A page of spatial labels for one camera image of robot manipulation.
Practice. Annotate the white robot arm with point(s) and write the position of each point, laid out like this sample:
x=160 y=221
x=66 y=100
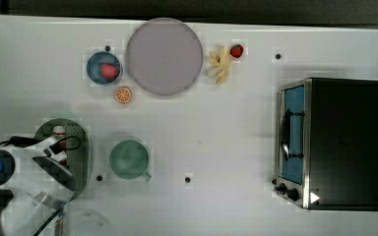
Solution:
x=40 y=184

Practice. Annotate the green oval strainer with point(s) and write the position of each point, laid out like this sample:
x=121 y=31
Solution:
x=78 y=160

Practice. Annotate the peeled banana toy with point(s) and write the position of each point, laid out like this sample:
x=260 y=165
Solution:
x=220 y=65

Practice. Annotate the grey round plate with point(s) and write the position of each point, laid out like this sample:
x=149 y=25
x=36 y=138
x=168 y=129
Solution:
x=164 y=56

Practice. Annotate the orange slice toy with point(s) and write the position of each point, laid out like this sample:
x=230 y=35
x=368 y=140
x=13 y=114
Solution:
x=123 y=95

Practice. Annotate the green metal cup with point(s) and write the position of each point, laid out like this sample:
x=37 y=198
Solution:
x=130 y=160

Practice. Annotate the small red strawberry toy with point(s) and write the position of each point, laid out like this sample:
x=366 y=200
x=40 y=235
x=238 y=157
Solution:
x=236 y=51

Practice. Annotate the red strawberry in bowl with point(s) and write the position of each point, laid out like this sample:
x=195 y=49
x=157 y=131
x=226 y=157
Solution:
x=109 y=72

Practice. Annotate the blue bowl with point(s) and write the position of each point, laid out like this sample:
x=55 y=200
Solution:
x=93 y=67

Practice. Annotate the black toaster oven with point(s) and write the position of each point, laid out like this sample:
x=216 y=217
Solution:
x=327 y=143

